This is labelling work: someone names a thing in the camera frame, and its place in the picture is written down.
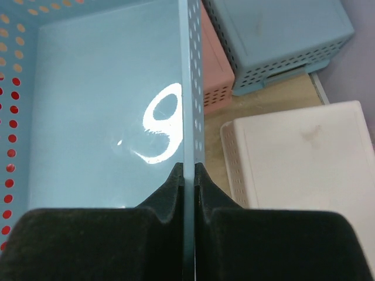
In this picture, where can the red plastic tray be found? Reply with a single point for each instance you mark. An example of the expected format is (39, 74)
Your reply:
(9, 123)

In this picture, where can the light blue perforated basket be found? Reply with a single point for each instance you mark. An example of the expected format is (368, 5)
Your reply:
(270, 41)

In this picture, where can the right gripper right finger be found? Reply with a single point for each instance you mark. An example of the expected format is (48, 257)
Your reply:
(234, 243)

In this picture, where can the pink perforated basket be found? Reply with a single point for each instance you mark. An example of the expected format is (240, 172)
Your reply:
(218, 77)

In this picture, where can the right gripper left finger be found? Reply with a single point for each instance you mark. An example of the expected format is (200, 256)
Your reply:
(140, 243)

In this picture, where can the white perforated basket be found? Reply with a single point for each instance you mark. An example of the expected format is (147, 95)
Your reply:
(316, 158)

